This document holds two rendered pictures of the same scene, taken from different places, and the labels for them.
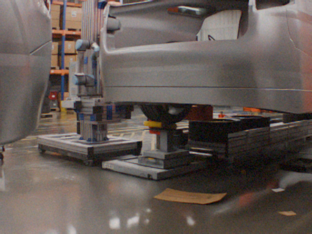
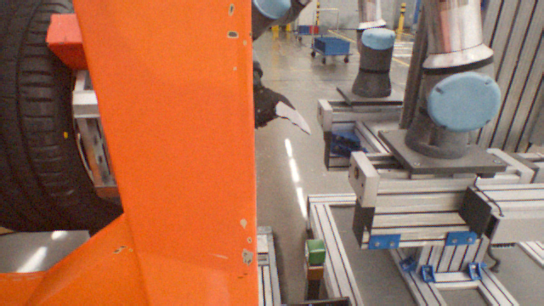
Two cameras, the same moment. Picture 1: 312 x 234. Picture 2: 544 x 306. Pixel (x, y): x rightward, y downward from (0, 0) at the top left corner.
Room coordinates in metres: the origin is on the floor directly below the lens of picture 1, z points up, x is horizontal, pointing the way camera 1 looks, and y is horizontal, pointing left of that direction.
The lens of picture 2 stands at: (5.38, -0.38, 1.15)
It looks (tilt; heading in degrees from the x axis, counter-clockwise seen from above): 26 degrees down; 132
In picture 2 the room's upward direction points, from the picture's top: straight up
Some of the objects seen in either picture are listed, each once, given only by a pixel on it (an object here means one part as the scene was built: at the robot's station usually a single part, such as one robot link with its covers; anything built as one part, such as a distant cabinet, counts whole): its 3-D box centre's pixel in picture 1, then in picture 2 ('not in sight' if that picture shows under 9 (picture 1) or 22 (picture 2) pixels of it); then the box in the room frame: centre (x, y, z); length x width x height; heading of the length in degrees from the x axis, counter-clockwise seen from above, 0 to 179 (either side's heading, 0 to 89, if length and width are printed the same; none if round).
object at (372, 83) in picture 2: (89, 89); (372, 80); (4.86, 0.78, 0.87); 0.15 x 0.15 x 0.10
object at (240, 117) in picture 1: (247, 125); not in sight; (5.56, -1.25, 0.39); 0.66 x 0.66 x 0.24
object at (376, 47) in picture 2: (88, 79); (376, 48); (4.86, 0.79, 0.98); 0.13 x 0.12 x 0.14; 123
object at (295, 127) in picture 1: (274, 133); not in sight; (5.39, -1.62, 0.28); 2.47 x 0.06 x 0.22; 137
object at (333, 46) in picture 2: not in sight; (331, 35); (1.79, 5.42, 0.48); 1.00 x 0.61 x 0.96; 139
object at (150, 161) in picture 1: (166, 159); not in sight; (4.38, -0.11, 0.13); 0.50 x 0.36 x 0.10; 137
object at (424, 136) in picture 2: not in sight; (440, 127); (5.21, 0.43, 0.87); 0.15 x 0.15 x 0.10
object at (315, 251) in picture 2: not in sight; (315, 251); (5.10, 0.09, 0.64); 0.04 x 0.04 x 0.04; 47
